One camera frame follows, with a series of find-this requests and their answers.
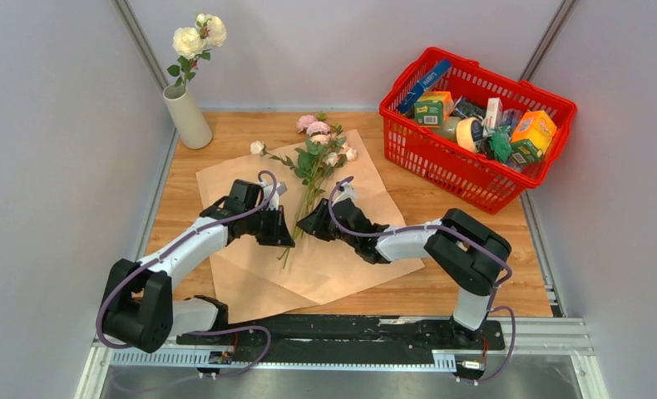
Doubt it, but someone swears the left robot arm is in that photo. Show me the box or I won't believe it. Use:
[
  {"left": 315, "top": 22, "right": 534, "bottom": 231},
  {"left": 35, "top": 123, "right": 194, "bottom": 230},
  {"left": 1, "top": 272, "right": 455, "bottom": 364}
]
[{"left": 96, "top": 170, "right": 295, "bottom": 353}]

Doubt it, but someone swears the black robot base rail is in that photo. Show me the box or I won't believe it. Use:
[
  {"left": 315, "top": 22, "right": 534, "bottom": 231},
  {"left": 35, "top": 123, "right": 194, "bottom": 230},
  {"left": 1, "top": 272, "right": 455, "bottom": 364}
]
[{"left": 175, "top": 314, "right": 508, "bottom": 366}]

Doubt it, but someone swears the pink and white flower bunch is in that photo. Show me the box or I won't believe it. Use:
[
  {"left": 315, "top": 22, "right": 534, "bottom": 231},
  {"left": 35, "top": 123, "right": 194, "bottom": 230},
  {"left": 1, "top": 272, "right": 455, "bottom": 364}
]
[{"left": 277, "top": 111, "right": 358, "bottom": 270}]

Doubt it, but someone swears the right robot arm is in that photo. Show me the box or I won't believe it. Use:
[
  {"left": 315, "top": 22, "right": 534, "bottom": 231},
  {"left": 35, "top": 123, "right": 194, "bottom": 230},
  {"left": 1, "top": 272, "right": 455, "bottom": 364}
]
[{"left": 298, "top": 199, "right": 512, "bottom": 348}]

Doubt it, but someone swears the aluminium frame post left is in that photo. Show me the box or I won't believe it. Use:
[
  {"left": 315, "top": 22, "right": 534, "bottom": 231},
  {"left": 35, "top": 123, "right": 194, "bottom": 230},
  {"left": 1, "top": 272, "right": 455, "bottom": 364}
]
[{"left": 111, "top": 0, "right": 167, "bottom": 90}]

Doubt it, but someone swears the white small box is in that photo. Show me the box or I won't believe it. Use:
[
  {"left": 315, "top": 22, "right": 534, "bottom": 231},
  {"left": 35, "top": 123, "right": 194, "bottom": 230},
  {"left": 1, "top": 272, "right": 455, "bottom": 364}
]
[{"left": 482, "top": 97, "right": 503, "bottom": 135}]

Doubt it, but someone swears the white rose stem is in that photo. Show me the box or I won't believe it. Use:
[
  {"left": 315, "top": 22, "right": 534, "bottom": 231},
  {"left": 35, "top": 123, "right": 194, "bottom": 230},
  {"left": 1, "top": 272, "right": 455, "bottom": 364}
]
[{"left": 167, "top": 13, "right": 227, "bottom": 88}]

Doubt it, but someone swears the clear tape roll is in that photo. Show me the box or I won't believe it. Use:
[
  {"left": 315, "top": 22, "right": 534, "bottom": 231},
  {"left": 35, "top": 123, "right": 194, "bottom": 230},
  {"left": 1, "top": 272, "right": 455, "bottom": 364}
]
[{"left": 432, "top": 116, "right": 462, "bottom": 143}]

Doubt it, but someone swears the beige cylindrical vase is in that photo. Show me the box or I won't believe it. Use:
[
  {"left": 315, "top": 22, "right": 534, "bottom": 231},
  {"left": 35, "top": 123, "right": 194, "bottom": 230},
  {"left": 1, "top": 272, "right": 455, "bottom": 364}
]
[{"left": 162, "top": 85, "right": 213, "bottom": 150}]

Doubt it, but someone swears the aluminium frame post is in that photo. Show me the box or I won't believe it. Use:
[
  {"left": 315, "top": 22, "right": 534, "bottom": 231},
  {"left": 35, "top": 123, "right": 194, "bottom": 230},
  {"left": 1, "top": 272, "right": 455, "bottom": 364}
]
[
  {"left": 111, "top": 0, "right": 167, "bottom": 90},
  {"left": 519, "top": 0, "right": 578, "bottom": 81}
]

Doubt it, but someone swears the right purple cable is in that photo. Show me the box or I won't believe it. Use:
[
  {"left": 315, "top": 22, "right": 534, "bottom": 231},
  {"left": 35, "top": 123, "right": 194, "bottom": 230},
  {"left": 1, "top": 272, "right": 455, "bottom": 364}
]
[{"left": 328, "top": 175, "right": 517, "bottom": 384}]

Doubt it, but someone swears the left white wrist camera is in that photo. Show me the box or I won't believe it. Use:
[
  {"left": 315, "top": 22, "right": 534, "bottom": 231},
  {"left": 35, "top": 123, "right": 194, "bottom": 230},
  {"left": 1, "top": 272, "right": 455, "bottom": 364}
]
[{"left": 261, "top": 180, "right": 287, "bottom": 210}]

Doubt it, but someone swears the red plastic shopping basket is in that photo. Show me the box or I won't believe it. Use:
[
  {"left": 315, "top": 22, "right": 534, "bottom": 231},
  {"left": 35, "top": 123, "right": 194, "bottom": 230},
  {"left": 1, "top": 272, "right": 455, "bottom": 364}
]
[{"left": 378, "top": 47, "right": 577, "bottom": 214}]

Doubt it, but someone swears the dark foil packet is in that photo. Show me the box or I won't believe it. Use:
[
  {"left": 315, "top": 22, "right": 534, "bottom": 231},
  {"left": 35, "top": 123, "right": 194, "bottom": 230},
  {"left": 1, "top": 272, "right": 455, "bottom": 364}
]
[{"left": 452, "top": 96, "right": 487, "bottom": 121}]

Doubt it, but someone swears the orange and green box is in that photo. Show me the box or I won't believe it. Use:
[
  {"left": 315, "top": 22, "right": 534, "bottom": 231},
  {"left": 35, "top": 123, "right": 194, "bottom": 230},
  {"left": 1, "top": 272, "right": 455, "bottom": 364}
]
[{"left": 510, "top": 111, "right": 558, "bottom": 165}]

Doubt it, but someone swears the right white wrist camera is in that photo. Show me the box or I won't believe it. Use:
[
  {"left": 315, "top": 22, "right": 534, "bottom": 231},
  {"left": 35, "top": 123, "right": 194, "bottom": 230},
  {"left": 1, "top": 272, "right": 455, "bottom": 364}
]
[{"left": 333, "top": 182, "right": 358, "bottom": 203}]

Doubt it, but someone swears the small white bud stem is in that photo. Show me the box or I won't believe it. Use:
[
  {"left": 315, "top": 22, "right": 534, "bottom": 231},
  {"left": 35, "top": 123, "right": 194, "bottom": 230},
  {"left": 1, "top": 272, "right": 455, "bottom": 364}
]
[{"left": 249, "top": 140, "right": 297, "bottom": 170}]

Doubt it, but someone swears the green sponge box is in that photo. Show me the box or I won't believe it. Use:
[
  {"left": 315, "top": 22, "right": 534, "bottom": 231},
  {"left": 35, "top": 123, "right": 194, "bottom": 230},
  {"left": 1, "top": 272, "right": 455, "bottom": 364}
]
[{"left": 413, "top": 91, "right": 454, "bottom": 128}]

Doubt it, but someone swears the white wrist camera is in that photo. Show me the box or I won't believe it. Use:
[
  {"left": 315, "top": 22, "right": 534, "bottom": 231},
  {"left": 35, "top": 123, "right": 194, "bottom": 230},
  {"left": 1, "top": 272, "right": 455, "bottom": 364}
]
[
  {"left": 261, "top": 180, "right": 287, "bottom": 210},
  {"left": 333, "top": 182, "right": 358, "bottom": 203}
]

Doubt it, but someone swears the aluminium frame post right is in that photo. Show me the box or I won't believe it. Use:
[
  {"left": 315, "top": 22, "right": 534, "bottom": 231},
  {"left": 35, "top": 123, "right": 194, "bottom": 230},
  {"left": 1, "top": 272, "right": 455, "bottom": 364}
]
[{"left": 519, "top": 0, "right": 578, "bottom": 81}]

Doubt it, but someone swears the green crumpled packet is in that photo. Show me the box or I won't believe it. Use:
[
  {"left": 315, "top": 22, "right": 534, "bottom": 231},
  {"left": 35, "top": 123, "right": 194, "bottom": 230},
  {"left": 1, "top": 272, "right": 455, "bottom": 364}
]
[{"left": 487, "top": 126, "right": 512, "bottom": 164}]

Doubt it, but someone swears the blue razor box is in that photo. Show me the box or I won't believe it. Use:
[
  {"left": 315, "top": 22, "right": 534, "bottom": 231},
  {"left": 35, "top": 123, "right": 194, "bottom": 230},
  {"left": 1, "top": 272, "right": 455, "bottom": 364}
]
[{"left": 397, "top": 59, "right": 452, "bottom": 114}]

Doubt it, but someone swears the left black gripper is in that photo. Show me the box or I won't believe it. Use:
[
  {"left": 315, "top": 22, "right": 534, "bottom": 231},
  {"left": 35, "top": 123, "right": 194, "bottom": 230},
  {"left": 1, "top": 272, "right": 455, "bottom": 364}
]
[{"left": 245, "top": 205, "right": 295, "bottom": 249}]

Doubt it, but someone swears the pink wrapping paper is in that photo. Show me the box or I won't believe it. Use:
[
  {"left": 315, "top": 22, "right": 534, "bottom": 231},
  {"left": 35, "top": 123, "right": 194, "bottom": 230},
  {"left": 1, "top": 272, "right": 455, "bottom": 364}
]
[{"left": 196, "top": 130, "right": 424, "bottom": 323}]

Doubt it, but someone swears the beige masking tape roll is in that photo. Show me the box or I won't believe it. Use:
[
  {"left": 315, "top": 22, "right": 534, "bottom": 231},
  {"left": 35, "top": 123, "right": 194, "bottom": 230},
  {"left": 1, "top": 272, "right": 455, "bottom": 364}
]
[{"left": 456, "top": 117, "right": 483, "bottom": 153}]

